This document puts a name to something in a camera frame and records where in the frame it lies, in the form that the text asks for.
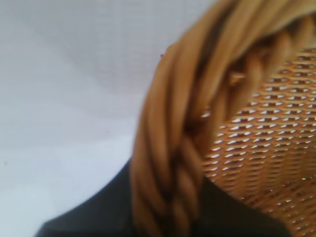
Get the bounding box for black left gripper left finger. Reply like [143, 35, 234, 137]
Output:
[37, 159, 133, 237]

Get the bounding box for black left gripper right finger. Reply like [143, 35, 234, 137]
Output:
[195, 178, 293, 237]

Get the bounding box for tan woven wicker basket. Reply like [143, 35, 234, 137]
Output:
[129, 0, 316, 237]

